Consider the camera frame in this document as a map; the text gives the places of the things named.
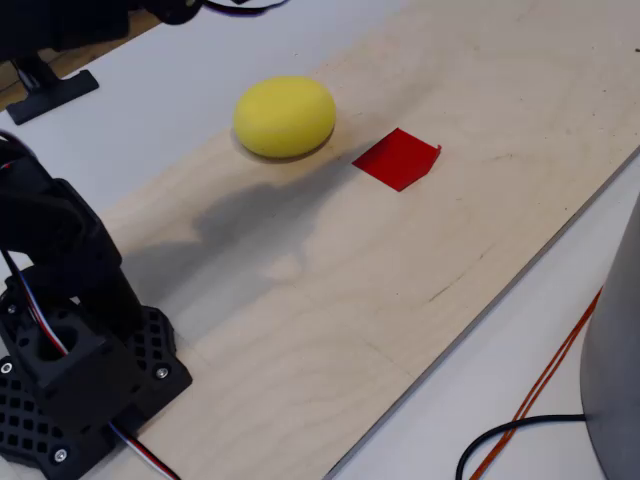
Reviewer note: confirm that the yellow round foam sponge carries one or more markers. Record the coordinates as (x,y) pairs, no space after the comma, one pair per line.
(282,117)

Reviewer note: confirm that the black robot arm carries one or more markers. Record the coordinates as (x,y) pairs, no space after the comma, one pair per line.
(65,235)

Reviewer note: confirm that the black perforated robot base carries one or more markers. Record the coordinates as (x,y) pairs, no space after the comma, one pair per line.
(156,342)

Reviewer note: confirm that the red paper square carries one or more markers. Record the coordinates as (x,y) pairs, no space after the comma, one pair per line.
(395,160)

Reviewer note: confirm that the light plywood board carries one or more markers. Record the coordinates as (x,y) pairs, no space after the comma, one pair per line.
(400,280)

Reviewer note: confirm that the black stand foot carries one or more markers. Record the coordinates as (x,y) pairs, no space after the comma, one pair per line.
(50,97)

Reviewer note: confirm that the grey round lamp base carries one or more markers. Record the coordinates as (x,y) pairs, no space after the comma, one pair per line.
(620,375)

